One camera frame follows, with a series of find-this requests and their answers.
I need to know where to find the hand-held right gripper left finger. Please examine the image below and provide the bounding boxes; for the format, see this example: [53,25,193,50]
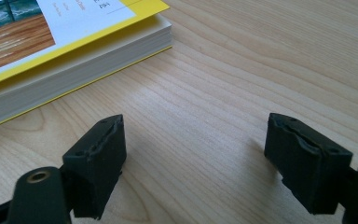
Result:
[62,114,128,220]

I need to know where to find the yellow book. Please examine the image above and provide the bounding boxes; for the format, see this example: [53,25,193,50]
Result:
[0,0,173,133]

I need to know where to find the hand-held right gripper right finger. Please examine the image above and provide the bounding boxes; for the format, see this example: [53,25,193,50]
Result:
[263,112,354,216]

